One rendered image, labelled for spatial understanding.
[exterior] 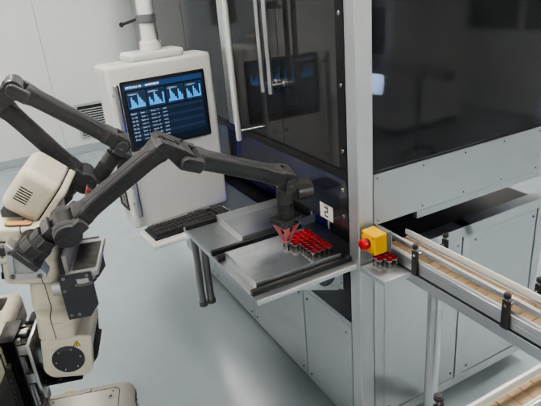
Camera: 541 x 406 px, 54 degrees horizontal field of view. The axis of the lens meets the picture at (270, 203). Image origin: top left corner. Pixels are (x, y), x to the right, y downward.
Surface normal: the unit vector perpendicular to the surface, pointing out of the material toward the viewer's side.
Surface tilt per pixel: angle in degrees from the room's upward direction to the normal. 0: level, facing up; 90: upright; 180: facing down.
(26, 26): 90
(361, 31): 90
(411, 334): 90
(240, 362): 0
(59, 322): 90
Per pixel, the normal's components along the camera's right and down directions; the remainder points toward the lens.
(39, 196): 0.20, 0.37
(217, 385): -0.08, -0.92
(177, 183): 0.54, 0.29
